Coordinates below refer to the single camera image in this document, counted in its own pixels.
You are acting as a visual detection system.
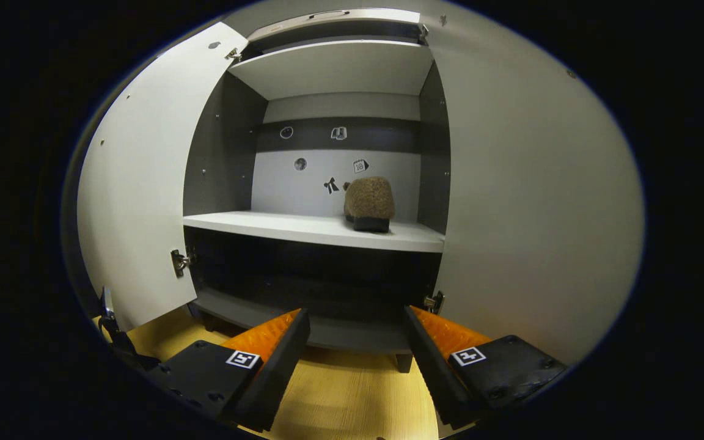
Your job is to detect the white shoe cabinet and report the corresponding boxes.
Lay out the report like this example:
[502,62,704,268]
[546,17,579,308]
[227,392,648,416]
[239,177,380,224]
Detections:
[182,7,450,373]

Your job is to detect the brown fuzzy shoe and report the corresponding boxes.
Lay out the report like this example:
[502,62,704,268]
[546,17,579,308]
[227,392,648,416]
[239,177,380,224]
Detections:
[343,176,397,233]

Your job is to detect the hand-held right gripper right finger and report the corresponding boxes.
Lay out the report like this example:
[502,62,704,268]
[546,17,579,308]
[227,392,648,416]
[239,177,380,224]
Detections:
[402,304,570,430]

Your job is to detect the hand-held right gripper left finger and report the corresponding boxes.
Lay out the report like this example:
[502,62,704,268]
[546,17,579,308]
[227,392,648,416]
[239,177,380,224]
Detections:
[144,307,312,433]

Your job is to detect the beige cabinet drawer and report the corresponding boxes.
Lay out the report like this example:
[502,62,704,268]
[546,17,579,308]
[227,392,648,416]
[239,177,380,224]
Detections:
[247,8,421,42]

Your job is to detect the white shoe cabinet door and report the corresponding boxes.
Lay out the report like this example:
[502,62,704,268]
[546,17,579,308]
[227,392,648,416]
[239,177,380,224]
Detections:
[77,23,249,332]
[419,0,646,367]

